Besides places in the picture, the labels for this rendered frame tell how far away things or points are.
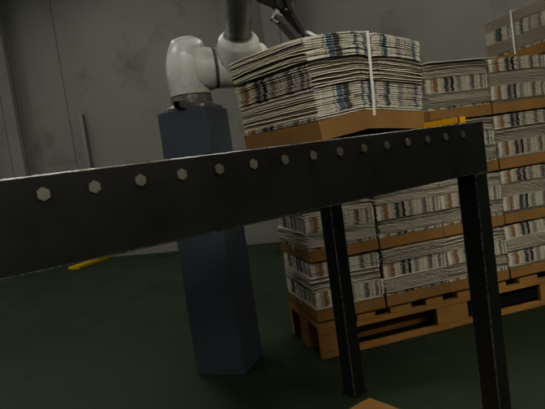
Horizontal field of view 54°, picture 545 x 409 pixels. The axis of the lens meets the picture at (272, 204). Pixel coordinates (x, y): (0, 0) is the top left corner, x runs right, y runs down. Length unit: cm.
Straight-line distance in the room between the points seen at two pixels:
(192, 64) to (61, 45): 418
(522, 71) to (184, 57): 139
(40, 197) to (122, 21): 509
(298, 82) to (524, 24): 167
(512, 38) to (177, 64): 153
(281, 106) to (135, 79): 442
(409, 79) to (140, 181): 83
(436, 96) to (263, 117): 109
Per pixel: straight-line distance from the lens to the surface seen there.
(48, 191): 73
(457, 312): 237
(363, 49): 131
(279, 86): 126
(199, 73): 205
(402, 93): 139
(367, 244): 212
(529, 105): 253
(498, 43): 285
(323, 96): 119
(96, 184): 75
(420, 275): 224
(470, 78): 237
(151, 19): 562
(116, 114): 573
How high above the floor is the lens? 78
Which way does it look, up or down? 5 degrees down
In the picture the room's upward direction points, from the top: 8 degrees counter-clockwise
